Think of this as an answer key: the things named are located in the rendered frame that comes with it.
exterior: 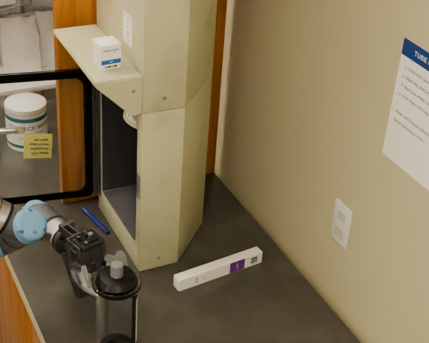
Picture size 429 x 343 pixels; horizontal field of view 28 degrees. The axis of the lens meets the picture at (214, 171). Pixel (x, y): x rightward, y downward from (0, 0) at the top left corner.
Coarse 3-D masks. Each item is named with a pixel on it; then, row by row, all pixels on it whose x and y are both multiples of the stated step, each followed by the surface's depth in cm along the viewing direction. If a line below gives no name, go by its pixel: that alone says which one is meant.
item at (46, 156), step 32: (0, 96) 220; (32, 96) 222; (64, 96) 225; (0, 128) 224; (32, 128) 227; (64, 128) 230; (0, 160) 229; (32, 160) 232; (64, 160) 235; (0, 192) 235; (32, 192) 238
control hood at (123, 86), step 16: (64, 32) 212; (80, 32) 213; (96, 32) 213; (80, 48) 205; (80, 64) 198; (128, 64) 199; (96, 80) 191; (112, 80) 192; (128, 80) 193; (112, 96) 193; (128, 96) 195; (128, 112) 198
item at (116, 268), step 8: (112, 264) 184; (120, 264) 184; (104, 272) 186; (112, 272) 184; (120, 272) 184; (128, 272) 187; (96, 280) 185; (104, 280) 184; (112, 280) 184; (120, 280) 184; (128, 280) 184; (136, 280) 186; (104, 288) 183; (112, 288) 182; (120, 288) 183; (128, 288) 183
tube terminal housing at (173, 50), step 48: (144, 0) 185; (192, 0) 191; (144, 48) 191; (192, 48) 199; (144, 96) 197; (192, 96) 207; (144, 144) 204; (192, 144) 217; (144, 192) 212; (192, 192) 227; (144, 240) 220
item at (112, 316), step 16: (96, 272) 188; (96, 288) 184; (96, 304) 188; (112, 304) 184; (128, 304) 185; (96, 320) 191; (112, 320) 187; (128, 320) 188; (96, 336) 194; (112, 336) 189; (128, 336) 190
